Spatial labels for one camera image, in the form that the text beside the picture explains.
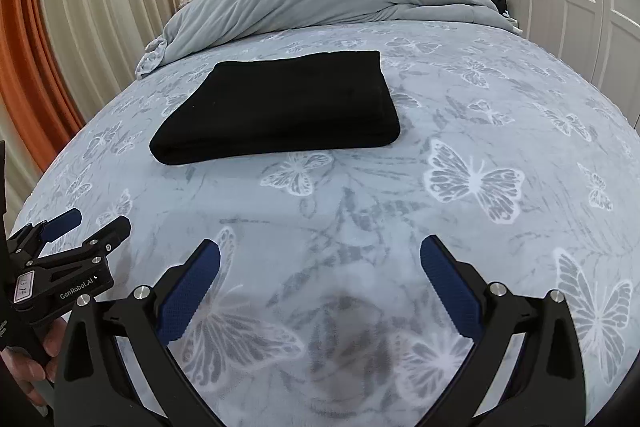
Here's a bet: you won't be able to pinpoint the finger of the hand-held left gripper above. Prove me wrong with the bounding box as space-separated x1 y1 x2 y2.
7 208 83 259
30 215 132 270

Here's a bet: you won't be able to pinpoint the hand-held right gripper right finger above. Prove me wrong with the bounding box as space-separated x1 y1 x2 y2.
420 234 588 427

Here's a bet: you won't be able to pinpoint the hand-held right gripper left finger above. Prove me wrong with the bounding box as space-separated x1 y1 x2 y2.
50 239 222 427

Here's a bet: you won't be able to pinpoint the black pants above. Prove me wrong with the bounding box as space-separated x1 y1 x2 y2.
149 51 402 166

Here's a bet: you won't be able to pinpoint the person's left hand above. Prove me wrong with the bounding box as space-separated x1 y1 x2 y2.
0 314 68 408

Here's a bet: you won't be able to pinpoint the butterfly print bed blanket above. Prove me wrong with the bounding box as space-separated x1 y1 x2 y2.
10 19 640 427

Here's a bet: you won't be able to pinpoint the orange curtain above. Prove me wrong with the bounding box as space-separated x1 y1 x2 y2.
0 0 86 168

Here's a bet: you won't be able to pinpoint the white nightstand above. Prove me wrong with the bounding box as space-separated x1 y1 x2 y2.
500 9 523 35

